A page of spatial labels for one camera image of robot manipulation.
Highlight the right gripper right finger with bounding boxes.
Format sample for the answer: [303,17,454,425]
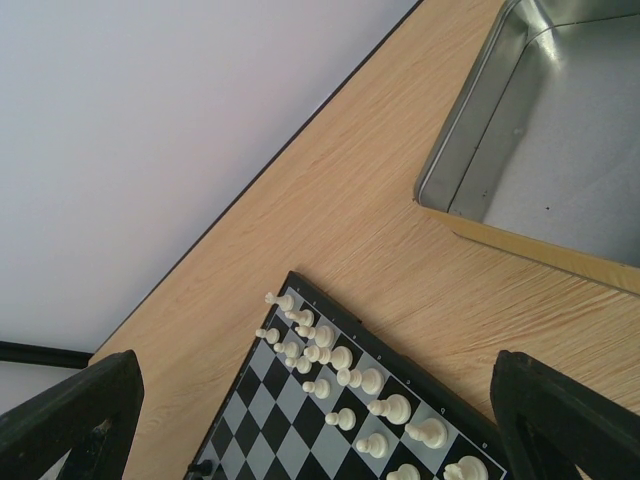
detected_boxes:
[490,350,639,479]

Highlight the black rook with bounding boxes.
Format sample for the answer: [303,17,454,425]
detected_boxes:
[187,460,214,478]

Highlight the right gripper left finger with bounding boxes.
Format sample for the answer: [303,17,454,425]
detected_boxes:
[1,350,144,479]

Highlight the white knight near side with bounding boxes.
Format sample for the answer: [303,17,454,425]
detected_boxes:
[405,418,448,449]

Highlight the white bishop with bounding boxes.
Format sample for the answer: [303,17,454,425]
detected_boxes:
[367,394,411,425]
[295,325,335,347]

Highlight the white knight far side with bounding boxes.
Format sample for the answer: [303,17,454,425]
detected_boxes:
[285,309,315,327]

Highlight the white rook corner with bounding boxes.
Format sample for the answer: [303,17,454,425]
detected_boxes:
[265,292,295,312]
[443,455,489,480]

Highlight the white rook far corner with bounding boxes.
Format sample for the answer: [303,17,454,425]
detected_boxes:
[265,292,295,312]

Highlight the black aluminium frame rail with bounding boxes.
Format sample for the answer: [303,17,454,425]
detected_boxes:
[0,341,93,370]

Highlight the white bishop near side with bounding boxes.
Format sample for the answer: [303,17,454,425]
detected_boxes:
[367,394,411,425]

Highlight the white queen piece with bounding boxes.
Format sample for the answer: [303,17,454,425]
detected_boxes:
[303,345,353,370]

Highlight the white knight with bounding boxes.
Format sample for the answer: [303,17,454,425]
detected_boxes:
[285,309,315,327]
[405,418,448,449]

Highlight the black grey chess board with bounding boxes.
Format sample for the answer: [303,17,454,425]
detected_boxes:
[185,272,511,479]

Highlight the white bishop far side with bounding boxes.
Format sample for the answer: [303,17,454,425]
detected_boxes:
[295,325,335,347]

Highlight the white king piece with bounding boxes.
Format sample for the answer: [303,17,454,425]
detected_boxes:
[336,368,385,395]

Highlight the white rook near corner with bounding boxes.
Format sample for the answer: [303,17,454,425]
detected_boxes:
[443,455,489,480]

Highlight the white pawn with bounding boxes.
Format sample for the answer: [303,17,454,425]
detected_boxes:
[255,328,280,345]
[386,463,421,480]
[302,379,331,399]
[273,341,301,358]
[356,432,389,459]
[285,356,312,374]
[325,407,356,431]

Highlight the yellow empty tin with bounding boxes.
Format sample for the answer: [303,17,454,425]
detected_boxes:
[414,1,639,293]

